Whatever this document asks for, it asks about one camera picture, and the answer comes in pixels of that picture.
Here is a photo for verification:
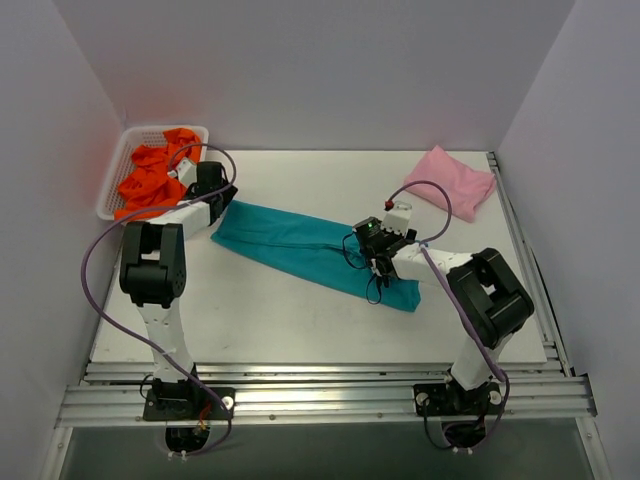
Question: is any teal t-shirt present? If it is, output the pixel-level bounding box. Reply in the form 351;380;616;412
211;201;421;312

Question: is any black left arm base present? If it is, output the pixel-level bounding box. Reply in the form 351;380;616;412
139;375;236;457

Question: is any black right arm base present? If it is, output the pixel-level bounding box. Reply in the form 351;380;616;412
412;377;510;455

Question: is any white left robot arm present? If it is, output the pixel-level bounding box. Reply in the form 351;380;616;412
119;161;237;383

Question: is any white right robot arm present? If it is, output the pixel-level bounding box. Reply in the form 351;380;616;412
352;217;534;413

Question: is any orange crumpled t-shirt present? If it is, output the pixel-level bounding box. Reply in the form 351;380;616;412
113;127;203;219

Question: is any white plastic basket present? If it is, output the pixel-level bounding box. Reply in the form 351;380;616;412
96;124;209;221

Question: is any pink folded t-shirt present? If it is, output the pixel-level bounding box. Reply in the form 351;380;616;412
404;146;496;223

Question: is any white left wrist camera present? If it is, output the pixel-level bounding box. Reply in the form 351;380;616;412
168;157;197;187

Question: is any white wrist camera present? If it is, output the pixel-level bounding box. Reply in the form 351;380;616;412
168;157;197;187
381;200;412;237

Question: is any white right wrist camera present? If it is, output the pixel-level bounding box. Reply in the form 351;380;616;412
381;200;412;237

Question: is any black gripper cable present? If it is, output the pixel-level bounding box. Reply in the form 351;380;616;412
341;233;391;306

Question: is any aluminium front rail frame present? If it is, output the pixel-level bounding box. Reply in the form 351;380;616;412
42;358;611;479

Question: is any aluminium side rail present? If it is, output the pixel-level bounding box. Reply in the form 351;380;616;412
486;151;575;377

